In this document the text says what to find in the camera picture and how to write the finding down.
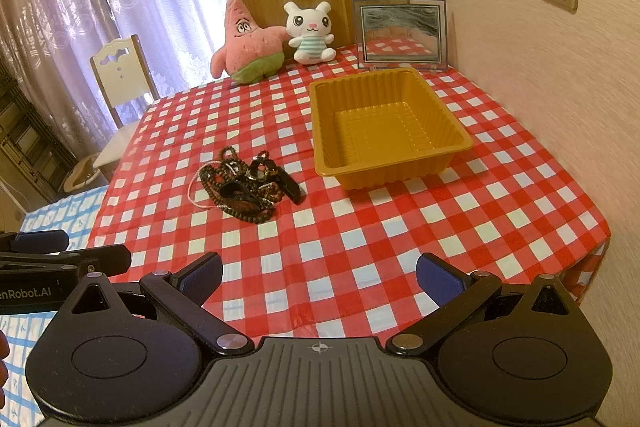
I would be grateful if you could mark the white bunny plush toy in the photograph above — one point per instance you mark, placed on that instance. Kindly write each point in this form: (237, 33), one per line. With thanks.
(310, 32)

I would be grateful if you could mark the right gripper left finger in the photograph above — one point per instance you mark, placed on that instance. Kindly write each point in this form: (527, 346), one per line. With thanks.
(179, 297)

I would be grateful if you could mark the glass sand art frame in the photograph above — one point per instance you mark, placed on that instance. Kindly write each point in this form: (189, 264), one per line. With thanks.
(401, 33)

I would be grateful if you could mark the dark wooden cabinet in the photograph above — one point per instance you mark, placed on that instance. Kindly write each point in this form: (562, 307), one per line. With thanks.
(34, 162)

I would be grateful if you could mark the red checkered tablecloth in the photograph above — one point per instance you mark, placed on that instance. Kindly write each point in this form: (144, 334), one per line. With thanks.
(342, 262)

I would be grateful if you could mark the white wooden chair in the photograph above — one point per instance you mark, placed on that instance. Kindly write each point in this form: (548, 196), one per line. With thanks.
(123, 75)

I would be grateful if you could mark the black strap wristwatch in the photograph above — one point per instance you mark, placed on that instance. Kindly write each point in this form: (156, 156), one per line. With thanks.
(264, 171)

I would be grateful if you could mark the person hand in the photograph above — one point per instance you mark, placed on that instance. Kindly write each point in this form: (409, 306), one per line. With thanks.
(4, 373)

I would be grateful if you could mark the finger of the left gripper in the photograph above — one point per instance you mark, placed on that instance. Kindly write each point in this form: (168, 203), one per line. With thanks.
(53, 241)
(110, 259)

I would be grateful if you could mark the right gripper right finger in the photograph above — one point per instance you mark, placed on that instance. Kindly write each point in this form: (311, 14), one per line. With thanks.
(458, 297)

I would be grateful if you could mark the sheer purple curtain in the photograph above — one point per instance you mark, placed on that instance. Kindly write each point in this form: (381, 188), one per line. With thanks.
(47, 46)

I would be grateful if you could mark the yellow plastic tray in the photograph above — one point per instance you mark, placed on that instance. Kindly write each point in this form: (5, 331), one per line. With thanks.
(380, 127)

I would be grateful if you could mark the pink starfish plush toy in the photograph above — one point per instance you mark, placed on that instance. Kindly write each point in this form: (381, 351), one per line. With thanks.
(250, 52)

